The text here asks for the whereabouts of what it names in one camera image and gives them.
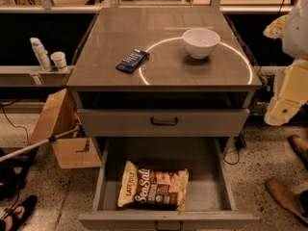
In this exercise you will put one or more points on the black slip-on shoe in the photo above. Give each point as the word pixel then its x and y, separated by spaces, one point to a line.
pixel 15 217

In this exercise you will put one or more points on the grey drawer cabinet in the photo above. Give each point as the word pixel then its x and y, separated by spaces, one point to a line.
pixel 169 78

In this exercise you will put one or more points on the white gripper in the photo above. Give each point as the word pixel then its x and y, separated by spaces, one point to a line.
pixel 296 36

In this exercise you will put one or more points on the tan leather shoe near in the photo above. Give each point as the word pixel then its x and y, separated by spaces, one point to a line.
pixel 287 200

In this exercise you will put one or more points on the open grey middle drawer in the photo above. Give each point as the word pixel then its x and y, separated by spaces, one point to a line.
pixel 209 201

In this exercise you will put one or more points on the cardboard box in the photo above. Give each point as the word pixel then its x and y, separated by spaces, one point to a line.
pixel 59 115

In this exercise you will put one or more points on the white spray bottle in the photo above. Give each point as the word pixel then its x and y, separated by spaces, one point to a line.
pixel 41 54

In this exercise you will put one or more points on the closed grey top drawer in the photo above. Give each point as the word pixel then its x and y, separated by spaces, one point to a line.
pixel 163 123

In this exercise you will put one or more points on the dark blue snack bar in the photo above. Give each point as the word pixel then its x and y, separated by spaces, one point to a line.
pixel 132 61

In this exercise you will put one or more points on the white ceramic bowl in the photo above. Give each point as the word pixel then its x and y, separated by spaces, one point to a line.
pixel 200 42

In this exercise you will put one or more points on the tan leather shoe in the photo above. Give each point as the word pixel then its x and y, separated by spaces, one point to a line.
pixel 299 145
pixel 287 200

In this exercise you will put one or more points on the brown Late July chip bag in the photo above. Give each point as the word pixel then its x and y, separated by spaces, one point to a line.
pixel 147 188

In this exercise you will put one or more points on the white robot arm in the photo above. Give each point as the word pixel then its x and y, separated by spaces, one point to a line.
pixel 295 34

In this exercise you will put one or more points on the white stick with black band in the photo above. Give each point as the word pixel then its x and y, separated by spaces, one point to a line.
pixel 37 144

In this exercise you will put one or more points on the tan leather shoe far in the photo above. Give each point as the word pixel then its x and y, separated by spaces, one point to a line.
pixel 299 145

